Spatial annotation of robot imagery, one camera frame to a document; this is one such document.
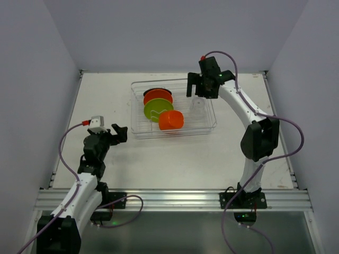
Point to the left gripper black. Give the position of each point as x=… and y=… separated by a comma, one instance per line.
x=112, y=135

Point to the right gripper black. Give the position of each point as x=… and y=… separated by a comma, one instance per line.
x=199, y=86

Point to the clear glass cup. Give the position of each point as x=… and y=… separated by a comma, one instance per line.
x=197, y=107

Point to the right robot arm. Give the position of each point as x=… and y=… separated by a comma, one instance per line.
x=261, y=134

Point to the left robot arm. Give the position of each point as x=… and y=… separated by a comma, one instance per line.
x=61, y=231

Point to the clear plastic rack tray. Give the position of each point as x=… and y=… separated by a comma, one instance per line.
x=173, y=108

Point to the orange plate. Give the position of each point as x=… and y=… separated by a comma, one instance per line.
x=155, y=94

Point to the green plate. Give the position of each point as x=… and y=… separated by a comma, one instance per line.
x=154, y=108

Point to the black plate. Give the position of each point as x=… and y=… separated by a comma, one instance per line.
x=163, y=89

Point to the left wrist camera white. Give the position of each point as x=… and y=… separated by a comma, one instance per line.
x=97, y=124

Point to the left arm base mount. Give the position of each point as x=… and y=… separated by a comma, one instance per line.
x=104, y=212

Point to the aluminium frame rail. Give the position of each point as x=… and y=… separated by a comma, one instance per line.
x=157, y=200

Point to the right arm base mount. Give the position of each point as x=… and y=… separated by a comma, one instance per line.
x=244, y=201

